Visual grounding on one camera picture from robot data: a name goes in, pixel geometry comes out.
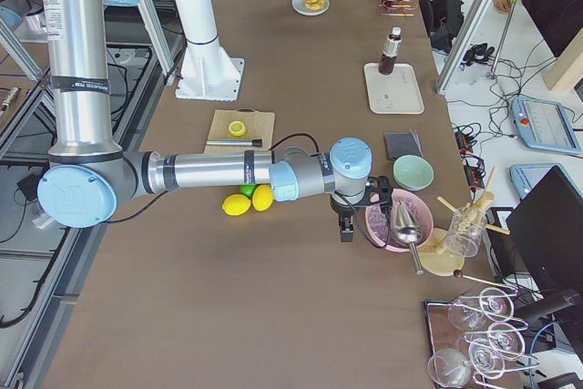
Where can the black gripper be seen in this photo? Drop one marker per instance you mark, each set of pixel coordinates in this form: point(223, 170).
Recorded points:
point(342, 209)

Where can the glazed twisted donut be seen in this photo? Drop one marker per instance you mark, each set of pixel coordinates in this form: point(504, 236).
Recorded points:
point(314, 5)

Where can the grey-white plate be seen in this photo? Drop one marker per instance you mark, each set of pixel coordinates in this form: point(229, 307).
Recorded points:
point(299, 7)

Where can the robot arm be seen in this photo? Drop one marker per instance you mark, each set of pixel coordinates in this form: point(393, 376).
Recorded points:
point(90, 174)

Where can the tea bottle on tray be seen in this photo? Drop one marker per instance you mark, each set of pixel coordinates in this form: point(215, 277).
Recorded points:
point(390, 51)

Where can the cream rabbit tray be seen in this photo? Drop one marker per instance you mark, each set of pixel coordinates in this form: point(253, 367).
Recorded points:
point(394, 94)

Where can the wine glass rack tray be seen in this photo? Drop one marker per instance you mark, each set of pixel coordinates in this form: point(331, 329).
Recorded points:
point(475, 340)

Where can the steel ice scoop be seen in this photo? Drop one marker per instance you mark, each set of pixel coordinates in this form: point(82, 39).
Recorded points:
point(408, 233)

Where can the pink ice bowl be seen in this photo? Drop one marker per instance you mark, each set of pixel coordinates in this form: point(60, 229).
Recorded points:
point(376, 222)

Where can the mint green bowl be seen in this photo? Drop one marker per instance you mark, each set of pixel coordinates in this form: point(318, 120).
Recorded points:
point(413, 173)

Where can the yellow lemon far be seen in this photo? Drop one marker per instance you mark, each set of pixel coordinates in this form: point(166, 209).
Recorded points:
point(262, 198)

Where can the yellow lemon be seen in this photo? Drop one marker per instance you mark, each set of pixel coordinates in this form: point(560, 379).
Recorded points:
point(262, 198)
point(236, 204)

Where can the wooden mug tree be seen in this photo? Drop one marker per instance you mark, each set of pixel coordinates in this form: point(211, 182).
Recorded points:
point(434, 255)

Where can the grey folded cloth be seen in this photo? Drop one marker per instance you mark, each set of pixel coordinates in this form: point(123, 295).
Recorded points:
point(402, 144)

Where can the lime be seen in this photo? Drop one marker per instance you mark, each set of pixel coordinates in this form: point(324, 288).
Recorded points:
point(248, 189)

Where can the yellow lemon near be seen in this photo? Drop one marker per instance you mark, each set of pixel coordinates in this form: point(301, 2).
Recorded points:
point(236, 204)

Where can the clear glass mug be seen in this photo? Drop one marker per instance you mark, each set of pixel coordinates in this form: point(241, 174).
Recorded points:
point(465, 232)

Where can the wooden cutting board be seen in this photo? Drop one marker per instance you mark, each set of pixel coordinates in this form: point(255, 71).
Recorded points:
point(259, 125)

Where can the half lemon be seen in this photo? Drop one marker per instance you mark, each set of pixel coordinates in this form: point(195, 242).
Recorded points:
point(237, 128)

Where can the teach pendant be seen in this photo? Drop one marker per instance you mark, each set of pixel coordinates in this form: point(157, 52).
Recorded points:
point(525, 177)
point(544, 125)

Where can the black monitor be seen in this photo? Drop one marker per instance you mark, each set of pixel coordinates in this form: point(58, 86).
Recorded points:
point(546, 228)

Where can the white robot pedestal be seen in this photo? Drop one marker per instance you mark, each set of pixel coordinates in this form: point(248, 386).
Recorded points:
point(207, 71)

